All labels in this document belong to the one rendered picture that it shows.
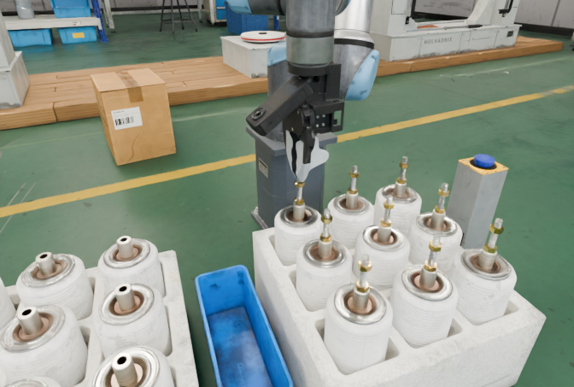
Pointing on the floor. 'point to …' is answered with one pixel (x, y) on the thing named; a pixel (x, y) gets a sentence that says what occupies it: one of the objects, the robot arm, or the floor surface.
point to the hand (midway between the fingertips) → (295, 174)
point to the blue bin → (239, 331)
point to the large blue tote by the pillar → (243, 23)
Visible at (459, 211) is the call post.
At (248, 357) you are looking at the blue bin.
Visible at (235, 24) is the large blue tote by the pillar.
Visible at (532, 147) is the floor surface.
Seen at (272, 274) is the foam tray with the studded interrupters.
